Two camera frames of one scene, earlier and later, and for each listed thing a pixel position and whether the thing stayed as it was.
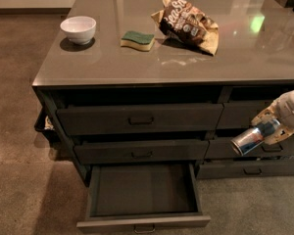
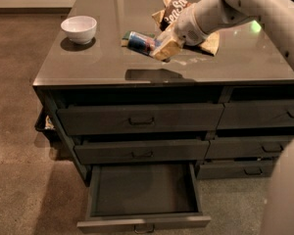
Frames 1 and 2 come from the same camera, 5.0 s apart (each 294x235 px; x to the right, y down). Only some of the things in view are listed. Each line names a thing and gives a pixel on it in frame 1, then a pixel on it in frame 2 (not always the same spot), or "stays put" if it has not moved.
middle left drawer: x=141 y=151 stays put
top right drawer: x=240 y=115 stays put
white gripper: x=291 y=112 to x=186 y=25
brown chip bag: x=189 y=23 stays put
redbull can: x=245 y=140 to x=141 y=43
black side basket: x=45 y=122 stays put
